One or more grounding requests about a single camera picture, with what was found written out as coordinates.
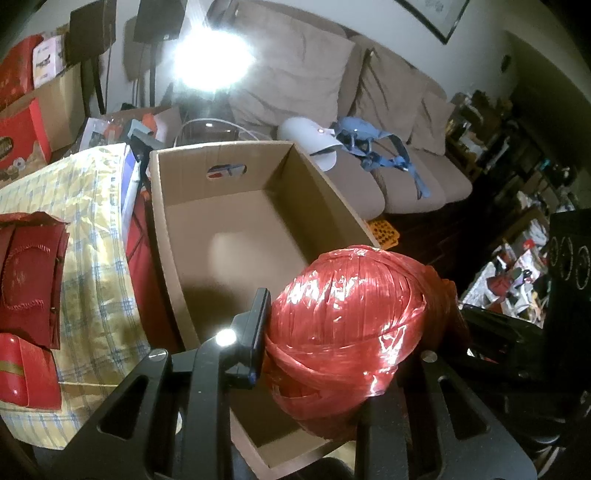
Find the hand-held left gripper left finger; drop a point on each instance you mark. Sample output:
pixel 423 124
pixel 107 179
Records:
pixel 258 323

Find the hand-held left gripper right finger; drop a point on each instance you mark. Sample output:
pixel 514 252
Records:
pixel 418 383

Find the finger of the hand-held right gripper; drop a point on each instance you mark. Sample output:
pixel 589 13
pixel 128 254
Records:
pixel 498 337

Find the red plastic twine ball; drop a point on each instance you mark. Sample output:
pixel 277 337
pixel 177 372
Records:
pixel 351 323

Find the cardboard box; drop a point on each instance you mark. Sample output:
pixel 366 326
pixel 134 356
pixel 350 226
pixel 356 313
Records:
pixel 231 230

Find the large dark red paper bag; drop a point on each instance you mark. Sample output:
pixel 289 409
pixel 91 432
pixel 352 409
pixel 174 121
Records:
pixel 32 277

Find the red rounded tin case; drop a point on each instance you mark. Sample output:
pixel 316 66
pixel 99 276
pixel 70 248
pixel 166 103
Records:
pixel 23 374

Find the cluttered low table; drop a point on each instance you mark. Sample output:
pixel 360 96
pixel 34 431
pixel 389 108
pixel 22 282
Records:
pixel 508 277

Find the red board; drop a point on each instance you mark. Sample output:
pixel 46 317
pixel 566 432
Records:
pixel 143 277

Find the cluttered dark shelf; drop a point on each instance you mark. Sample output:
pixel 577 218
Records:
pixel 517 152

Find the orange plastic crate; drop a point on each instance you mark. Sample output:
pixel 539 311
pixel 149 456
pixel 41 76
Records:
pixel 383 233

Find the yellow checked tablecloth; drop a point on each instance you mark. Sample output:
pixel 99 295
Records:
pixel 92 277

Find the beige sofa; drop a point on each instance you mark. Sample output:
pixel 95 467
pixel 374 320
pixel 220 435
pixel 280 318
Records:
pixel 415 184

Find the white dome-shaped device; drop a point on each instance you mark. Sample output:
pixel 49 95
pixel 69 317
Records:
pixel 300 136

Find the small beige sofa cushion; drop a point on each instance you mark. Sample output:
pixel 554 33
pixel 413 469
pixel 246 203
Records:
pixel 431 124

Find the carton of assorted clutter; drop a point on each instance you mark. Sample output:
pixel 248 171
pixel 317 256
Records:
pixel 120 127

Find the large beige sofa cushion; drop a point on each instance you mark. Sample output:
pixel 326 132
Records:
pixel 295 69

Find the medium beige sofa cushion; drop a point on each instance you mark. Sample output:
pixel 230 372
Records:
pixel 392 97

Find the bright lamp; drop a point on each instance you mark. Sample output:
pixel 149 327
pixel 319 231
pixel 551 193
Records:
pixel 212 55

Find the large brown carton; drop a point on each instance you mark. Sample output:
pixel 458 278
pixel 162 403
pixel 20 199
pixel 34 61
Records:
pixel 64 110

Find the framed ink painting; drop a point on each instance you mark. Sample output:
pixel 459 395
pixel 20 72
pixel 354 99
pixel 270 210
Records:
pixel 438 18

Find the red chocolate gift bag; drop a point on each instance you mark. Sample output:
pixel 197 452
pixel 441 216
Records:
pixel 21 138

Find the black speaker on stand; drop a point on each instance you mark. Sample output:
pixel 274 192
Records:
pixel 157 21
pixel 92 32

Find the small white printed box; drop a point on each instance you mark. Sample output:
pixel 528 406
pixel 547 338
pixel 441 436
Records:
pixel 46 60

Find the red patterned gift box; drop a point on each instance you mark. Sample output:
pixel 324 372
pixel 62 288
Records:
pixel 16 69

